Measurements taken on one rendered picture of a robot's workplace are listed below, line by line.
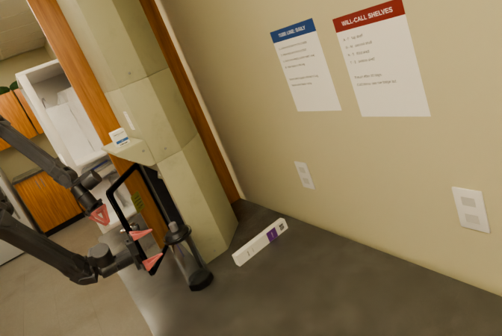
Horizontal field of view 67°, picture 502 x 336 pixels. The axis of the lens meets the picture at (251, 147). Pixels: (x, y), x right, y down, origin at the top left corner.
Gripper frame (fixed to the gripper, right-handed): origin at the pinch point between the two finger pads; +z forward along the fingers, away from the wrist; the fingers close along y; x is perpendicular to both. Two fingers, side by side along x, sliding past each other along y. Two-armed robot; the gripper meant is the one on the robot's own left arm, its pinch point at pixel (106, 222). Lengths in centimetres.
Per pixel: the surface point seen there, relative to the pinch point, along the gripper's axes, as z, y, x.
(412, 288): 71, -91, -26
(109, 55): -41, -51, -23
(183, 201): 13.8, -28.6, -19.3
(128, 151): -13.1, -37.1, -12.0
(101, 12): -53, -57, -28
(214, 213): 25.7, -24.7, -28.1
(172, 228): 18.5, -34.5, -6.9
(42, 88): -130, 150, -69
